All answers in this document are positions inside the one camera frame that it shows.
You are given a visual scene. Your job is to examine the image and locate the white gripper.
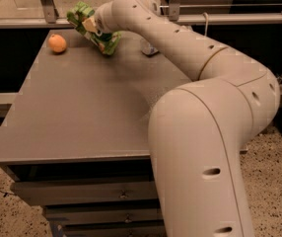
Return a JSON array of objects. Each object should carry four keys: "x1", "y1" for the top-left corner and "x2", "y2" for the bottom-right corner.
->
[{"x1": 82, "y1": 2, "x2": 120, "y2": 34}]

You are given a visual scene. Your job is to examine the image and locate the green rice chip bag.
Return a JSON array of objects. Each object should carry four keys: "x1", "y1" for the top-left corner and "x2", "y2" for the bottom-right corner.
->
[{"x1": 67, "y1": 1, "x2": 121, "y2": 55}]

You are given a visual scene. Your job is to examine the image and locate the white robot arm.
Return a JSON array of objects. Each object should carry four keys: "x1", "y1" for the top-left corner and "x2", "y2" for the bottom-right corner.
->
[{"x1": 84, "y1": 0, "x2": 280, "y2": 237}]

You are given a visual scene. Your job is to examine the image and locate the orange fruit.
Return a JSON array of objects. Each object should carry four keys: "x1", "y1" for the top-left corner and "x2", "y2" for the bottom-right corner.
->
[{"x1": 48, "y1": 35, "x2": 67, "y2": 53}]

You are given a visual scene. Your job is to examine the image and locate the white plastic bottle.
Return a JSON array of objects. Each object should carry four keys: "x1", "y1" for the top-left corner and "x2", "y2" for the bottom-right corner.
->
[{"x1": 140, "y1": 39, "x2": 159, "y2": 56}]

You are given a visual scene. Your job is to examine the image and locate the grey drawer cabinet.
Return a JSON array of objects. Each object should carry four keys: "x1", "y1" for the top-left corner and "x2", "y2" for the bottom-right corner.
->
[{"x1": 0, "y1": 27, "x2": 248, "y2": 237}]

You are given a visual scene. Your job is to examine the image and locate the top grey drawer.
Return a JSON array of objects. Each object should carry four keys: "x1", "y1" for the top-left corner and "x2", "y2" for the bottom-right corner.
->
[{"x1": 11, "y1": 176, "x2": 158, "y2": 205}]

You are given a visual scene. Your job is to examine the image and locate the grey drawer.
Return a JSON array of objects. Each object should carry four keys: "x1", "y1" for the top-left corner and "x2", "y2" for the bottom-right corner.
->
[
  {"x1": 11, "y1": 176, "x2": 158, "y2": 205},
  {"x1": 63, "y1": 220, "x2": 165, "y2": 237},
  {"x1": 45, "y1": 203, "x2": 163, "y2": 225}
]

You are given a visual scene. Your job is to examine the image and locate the middle grey drawer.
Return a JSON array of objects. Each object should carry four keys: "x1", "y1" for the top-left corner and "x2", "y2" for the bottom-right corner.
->
[{"x1": 45, "y1": 203, "x2": 163, "y2": 225}]

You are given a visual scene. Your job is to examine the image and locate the metal window railing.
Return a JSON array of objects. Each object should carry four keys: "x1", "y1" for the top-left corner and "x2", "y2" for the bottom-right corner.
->
[{"x1": 0, "y1": 0, "x2": 282, "y2": 29}]

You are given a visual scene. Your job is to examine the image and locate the bottom grey drawer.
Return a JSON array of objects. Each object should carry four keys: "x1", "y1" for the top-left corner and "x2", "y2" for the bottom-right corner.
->
[{"x1": 63, "y1": 220, "x2": 165, "y2": 237}]

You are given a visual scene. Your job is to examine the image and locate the white hanging cable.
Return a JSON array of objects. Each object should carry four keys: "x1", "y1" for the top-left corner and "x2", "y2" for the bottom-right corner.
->
[{"x1": 201, "y1": 12, "x2": 210, "y2": 38}]

